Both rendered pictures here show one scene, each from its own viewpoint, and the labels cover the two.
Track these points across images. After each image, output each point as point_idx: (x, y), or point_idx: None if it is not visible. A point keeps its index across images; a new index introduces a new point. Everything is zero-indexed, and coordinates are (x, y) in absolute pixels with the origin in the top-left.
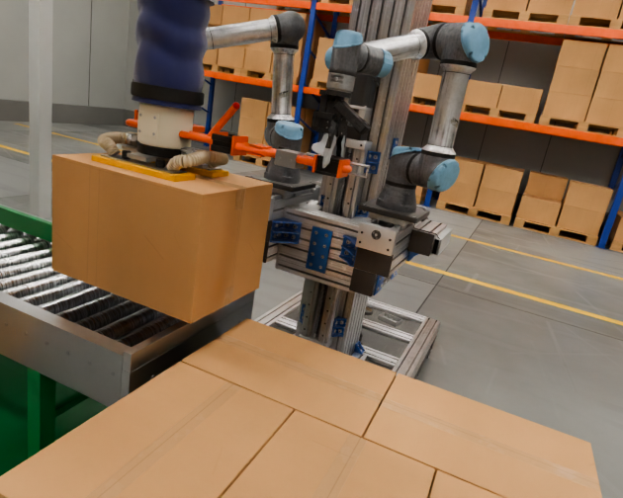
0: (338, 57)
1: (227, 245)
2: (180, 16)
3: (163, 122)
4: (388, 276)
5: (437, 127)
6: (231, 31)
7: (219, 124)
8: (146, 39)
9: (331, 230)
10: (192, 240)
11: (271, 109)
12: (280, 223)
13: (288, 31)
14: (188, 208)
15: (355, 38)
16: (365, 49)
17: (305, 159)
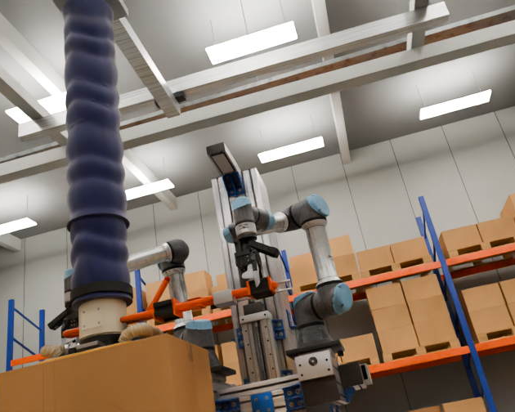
0: (239, 213)
1: (190, 396)
2: (109, 230)
3: (106, 311)
4: (339, 397)
5: (320, 265)
6: (136, 257)
7: (155, 297)
8: (84, 253)
9: (269, 391)
10: (164, 380)
11: (175, 320)
12: (218, 405)
13: (178, 248)
14: (154, 352)
15: (247, 199)
16: (255, 208)
17: (239, 289)
